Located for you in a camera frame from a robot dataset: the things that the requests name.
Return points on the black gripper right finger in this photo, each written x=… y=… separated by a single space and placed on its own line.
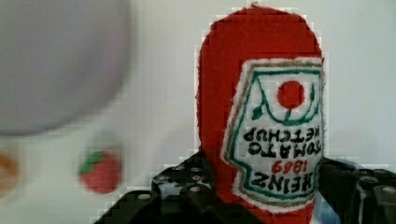
x=358 y=195

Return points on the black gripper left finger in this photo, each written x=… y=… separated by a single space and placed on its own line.
x=182 y=194

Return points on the red felt ketchup bottle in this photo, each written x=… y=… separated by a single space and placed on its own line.
x=260 y=112

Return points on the strawberry toy on table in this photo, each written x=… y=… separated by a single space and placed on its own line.
x=100 y=172

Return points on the orange slice toy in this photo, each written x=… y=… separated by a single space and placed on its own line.
x=9 y=174

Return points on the lilac round plate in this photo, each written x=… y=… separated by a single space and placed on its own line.
x=60 y=60

